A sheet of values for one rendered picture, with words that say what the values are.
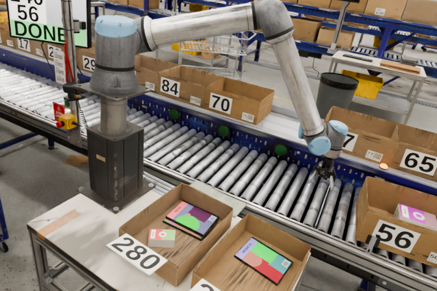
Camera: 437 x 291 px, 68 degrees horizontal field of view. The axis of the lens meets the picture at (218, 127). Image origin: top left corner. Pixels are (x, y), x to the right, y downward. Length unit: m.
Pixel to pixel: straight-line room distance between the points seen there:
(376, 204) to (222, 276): 0.93
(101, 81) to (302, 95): 0.78
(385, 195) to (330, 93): 2.88
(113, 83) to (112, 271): 0.68
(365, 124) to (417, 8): 4.28
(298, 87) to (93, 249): 1.00
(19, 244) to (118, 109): 1.44
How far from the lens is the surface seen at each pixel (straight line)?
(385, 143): 1.96
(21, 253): 2.51
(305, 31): 6.25
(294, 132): 2.11
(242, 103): 2.06
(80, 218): 1.51
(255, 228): 1.42
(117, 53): 1.28
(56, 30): 2.13
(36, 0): 2.17
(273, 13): 1.28
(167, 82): 2.31
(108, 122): 1.39
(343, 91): 4.54
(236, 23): 1.38
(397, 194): 1.83
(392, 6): 6.33
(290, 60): 1.29
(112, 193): 1.52
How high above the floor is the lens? 1.74
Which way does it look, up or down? 26 degrees down
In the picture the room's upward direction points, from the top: 8 degrees clockwise
